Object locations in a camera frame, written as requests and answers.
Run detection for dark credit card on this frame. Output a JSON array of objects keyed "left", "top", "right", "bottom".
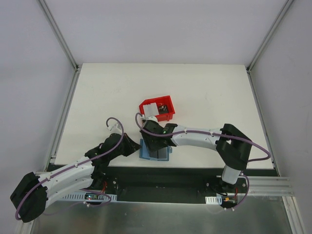
[
  {"left": 157, "top": 148, "right": 167, "bottom": 159},
  {"left": 149, "top": 151, "right": 158, "bottom": 159}
]

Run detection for blue leather card holder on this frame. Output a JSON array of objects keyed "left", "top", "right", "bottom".
[{"left": 139, "top": 139, "right": 173, "bottom": 161}]

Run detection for red plastic bin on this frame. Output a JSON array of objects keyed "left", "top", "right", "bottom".
[{"left": 139, "top": 96, "right": 176, "bottom": 121}]

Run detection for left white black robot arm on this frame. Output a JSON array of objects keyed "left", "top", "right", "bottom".
[{"left": 10, "top": 133, "right": 140, "bottom": 223}]

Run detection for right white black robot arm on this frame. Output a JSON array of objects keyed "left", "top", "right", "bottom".
[{"left": 140, "top": 120, "right": 252, "bottom": 192}]

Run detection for black card lying in bin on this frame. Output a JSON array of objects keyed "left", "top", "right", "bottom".
[{"left": 157, "top": 103, "right": 169, "bottom": 115}]

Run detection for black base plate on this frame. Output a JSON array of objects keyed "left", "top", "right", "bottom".
[{"left": 88, "top": 167, "right": 247, "bottom": 204}]

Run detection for left white cable duct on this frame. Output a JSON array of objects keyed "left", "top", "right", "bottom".
[{"left": 58, "top": 191, "right": 117, "bottom": 203}]

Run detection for white cable duct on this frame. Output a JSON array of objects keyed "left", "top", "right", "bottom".
[
  {"left": 205, "top": 195, "right": 222, "bottom": 205},
  {"left": 58, "top": 191, "right": 117, "bottom": 203}
]

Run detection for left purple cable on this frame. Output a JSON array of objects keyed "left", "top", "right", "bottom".
[{"left": 14, "top": 117, "right": 125, "bottom": 220}]

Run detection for purple cable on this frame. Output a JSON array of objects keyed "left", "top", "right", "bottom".
[
  {"left": 135, "top": 112, "right": 272, "bottom": 215},
  {"left": 14, "top": 117, "right": 125, "bottom": 220}
]

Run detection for right white cable duct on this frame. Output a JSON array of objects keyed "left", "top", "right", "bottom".
[{"left": 205, "top": 195, "right": 222, "bottom": 205}]

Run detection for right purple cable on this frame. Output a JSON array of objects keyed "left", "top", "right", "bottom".
[{"left": 135, "top": 112, "right": 272, "bottom": 215}]

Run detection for left aluminium frame post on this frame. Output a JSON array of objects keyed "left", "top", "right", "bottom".
[{"left": 37, "top": 0, "right": 79, "bottom": 71}]

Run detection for aluminium frame post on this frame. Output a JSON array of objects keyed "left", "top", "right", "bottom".
[
  {"left": 37, "top": 0, "right": 79, "bottom": 71},
  {"left": 246, "top": 0, "right": 295, "bottom": 74}
]

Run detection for right aluminium frame post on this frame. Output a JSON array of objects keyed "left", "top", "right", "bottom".
[{"left": 246, "top": 0, "right": 295, "bottom": 74}]

